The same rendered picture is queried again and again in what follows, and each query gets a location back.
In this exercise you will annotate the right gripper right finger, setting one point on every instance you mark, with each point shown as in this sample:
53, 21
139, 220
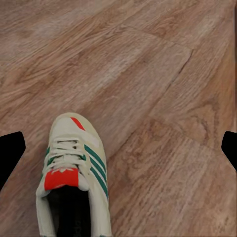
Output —
229, 147

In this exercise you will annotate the gym shoe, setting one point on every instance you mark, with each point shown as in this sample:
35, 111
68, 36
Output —
72, 197

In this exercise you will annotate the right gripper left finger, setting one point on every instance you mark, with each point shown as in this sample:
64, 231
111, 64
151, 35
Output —
12, 147

